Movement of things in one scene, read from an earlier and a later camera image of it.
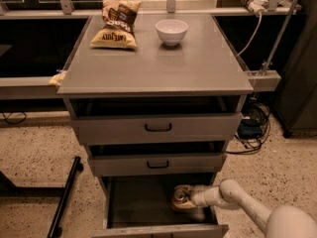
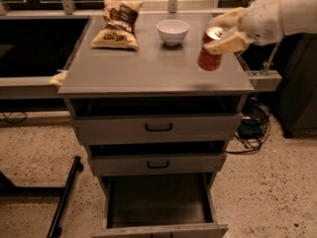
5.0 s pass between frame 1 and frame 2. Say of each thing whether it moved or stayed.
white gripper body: moved
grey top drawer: stayed
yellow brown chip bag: stayed
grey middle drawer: stayed
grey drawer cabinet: stayed
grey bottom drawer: stayed
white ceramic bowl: stayed
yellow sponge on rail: stayed
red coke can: moved
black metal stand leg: stayed
